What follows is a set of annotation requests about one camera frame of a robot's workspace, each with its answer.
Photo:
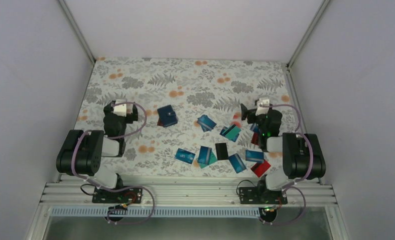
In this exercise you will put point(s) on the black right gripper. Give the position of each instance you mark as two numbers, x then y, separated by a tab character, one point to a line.
245	112

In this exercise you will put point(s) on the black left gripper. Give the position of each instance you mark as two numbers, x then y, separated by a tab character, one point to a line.
134	114

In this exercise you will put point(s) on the blue denim card holder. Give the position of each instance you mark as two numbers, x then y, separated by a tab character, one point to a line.
167	116

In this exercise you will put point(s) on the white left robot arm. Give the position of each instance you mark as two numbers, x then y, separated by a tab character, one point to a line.
81	153

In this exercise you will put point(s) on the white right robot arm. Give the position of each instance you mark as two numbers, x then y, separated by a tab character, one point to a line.
302	156

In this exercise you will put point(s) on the blue card far right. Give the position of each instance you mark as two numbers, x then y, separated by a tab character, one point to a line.
254	128

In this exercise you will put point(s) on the blue card lower right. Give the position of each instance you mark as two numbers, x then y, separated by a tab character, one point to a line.
254	156

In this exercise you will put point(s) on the teal green card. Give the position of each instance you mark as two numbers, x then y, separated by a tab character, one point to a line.
231	132

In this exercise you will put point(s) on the blue card under teal card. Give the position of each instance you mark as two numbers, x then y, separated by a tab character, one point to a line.
221	133

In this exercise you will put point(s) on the red card lower right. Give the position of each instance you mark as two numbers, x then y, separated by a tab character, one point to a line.
260	168

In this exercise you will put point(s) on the blue card right of pile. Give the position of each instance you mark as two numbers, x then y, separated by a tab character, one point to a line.
237	163

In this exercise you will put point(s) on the blue card with silver stripe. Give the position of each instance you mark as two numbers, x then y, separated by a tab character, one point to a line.
206	123

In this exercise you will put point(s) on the teal card in pile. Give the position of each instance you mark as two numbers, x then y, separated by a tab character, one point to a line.
210	160

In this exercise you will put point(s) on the blue striped card pile centre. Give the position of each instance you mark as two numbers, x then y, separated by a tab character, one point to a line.
204	156

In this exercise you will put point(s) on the blue card with logo centre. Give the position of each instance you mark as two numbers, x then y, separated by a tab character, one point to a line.
184	156

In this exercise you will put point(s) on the floral patterned table mat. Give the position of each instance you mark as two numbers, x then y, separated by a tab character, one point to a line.
194	87

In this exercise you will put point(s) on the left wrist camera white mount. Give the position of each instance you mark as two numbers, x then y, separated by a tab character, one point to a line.
120	108

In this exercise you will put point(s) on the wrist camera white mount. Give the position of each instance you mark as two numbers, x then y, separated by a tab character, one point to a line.
262	106
120	108

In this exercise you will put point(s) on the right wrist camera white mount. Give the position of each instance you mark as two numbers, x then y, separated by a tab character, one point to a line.
262	106

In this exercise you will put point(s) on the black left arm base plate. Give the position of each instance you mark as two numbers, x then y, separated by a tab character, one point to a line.
128	195

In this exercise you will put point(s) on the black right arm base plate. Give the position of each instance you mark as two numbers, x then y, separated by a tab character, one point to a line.
259	196

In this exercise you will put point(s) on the aluminium rail frame front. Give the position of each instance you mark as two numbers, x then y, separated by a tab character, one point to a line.
181	191

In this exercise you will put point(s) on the grey slotted cable duct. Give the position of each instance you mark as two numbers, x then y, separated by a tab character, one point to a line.
159	212

